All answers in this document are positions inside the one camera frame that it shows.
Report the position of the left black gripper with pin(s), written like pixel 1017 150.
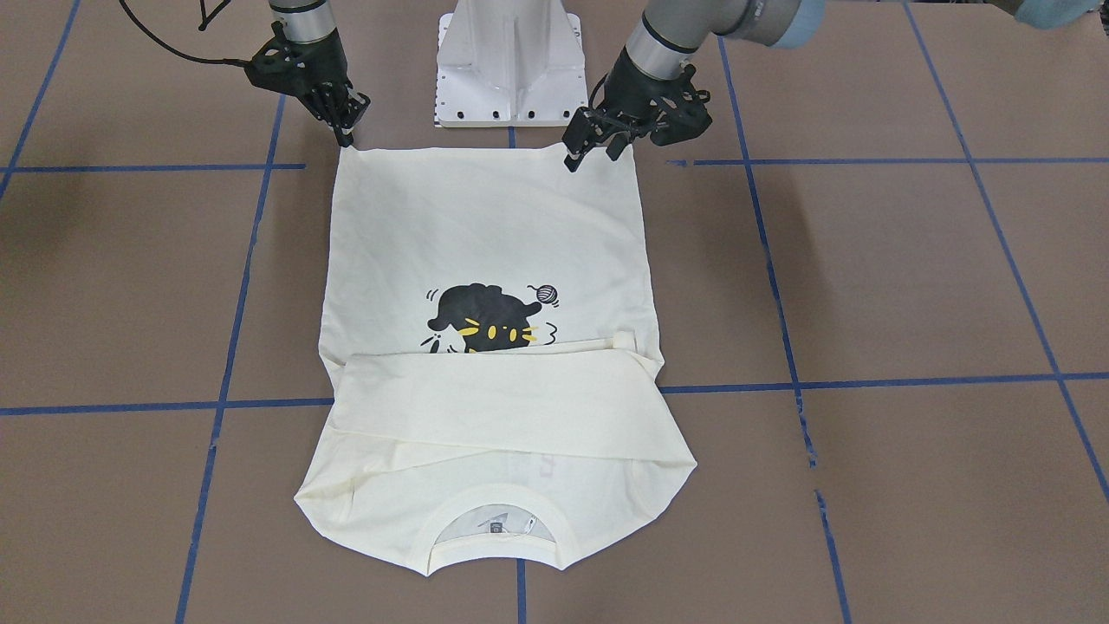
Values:
pixel 632 93

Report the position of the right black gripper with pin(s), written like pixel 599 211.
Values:
pixel 317 68

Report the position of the cream long-sleeve cat shirt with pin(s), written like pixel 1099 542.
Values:
pixel 490 332

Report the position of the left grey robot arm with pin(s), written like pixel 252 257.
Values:
pixel 669 33

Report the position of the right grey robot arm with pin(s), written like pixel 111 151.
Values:
pixel 308 21

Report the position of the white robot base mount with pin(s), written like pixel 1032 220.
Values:
pixel 509 63

